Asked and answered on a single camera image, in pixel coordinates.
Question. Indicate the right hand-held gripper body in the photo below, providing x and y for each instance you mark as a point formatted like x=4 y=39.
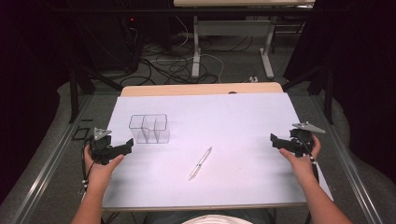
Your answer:
x=301 y=139

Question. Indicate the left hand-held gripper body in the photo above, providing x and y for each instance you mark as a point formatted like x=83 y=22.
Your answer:
x=101 y=148

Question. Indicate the person's left hand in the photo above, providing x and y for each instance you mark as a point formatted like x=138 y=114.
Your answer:
x=100 y=174

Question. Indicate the person's right hand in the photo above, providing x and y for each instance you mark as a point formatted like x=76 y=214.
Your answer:
x=299 y=166

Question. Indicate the clear plastic organizer box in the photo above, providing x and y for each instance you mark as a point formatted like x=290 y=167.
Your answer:
x=149 y=129

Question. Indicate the black metal stand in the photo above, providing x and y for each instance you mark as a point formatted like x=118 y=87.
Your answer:
x=77 y=90
x=320 y=87

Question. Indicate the white table mat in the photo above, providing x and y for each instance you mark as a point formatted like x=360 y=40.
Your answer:
x=218 y=124

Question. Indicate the white power plug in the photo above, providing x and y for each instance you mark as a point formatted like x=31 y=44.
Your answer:
x=253 y=79

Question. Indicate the silver pen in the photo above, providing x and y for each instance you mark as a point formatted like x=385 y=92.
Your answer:
x=200 y=163

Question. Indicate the wooden table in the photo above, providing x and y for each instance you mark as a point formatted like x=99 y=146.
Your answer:
x=199 y=89

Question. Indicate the person's white shirt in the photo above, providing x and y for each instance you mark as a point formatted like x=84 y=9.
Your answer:
x=216 y=219

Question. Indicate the black computer tower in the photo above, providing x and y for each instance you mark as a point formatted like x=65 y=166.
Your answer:
x=120 y=43

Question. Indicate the metal floor rail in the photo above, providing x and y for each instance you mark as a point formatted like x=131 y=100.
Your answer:
x=40 y=174
x=348 y=174

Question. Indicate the white metal desk frame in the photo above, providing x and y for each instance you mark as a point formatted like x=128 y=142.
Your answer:
x=232 y=28

